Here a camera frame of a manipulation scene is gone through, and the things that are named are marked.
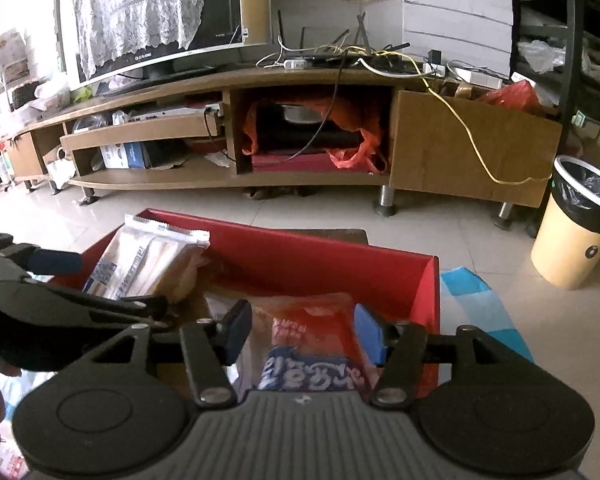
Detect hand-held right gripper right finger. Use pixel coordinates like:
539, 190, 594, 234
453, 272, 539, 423
354, 303, 524, 408

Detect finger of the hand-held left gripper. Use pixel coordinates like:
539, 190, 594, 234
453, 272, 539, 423
82, 295, 171, 333
9, 244, 84, 277

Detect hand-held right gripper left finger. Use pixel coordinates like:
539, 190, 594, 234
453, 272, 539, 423
87, 299, 254, 408

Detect brown sliced bread packet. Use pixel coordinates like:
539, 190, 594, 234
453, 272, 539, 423
82, 214, 211, 303

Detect orange clear snack packet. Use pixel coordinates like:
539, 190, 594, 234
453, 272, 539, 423
202, 292, 386, 393

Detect red cardboard box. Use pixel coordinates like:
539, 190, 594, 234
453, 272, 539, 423
50, 208, 441, 401

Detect blue checked tablecloth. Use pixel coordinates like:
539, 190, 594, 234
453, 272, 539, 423
439, 267, 536, 365

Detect blue and white box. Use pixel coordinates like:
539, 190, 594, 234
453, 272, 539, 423
100, 141, 148, 170

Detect orange plastic bag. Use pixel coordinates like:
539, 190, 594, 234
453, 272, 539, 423
242, 97, 388, 171

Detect dark red flat box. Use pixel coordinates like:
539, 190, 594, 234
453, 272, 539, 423
251, 151, 388, 176

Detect wooden television stand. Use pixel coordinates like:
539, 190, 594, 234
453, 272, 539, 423
0, 57, 563, 218

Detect beige trash bin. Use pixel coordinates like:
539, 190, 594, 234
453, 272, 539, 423
530, 155, 600, 291

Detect white printed carton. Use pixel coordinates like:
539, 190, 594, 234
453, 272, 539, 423
0, 30, 31, 86

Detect metal pot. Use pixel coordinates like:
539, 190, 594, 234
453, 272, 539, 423
279, 104, 327, 125

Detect white lace cloth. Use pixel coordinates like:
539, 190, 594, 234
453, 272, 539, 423
71, 0, 211, 81

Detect white flat device box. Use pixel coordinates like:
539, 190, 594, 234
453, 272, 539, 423
449, 61, 504, 88

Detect red plastic bag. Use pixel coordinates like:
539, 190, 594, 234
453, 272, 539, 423
477, 80, 543, 116

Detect black router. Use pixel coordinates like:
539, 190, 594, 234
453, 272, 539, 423
275, 10, 413, 68

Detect black television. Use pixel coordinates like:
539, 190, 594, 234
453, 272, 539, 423
55, 0, 273, 93

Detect clear crumpled plastic bag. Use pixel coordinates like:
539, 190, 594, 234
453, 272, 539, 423
517, 40, 566, 73

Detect white foam board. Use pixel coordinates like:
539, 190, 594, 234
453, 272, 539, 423
401, 0, 513, 78

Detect black shelf rack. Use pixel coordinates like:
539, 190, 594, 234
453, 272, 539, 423
510, 0, 600, 241

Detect yellow cable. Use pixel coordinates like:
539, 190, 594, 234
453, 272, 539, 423
307, 0, 553, 186

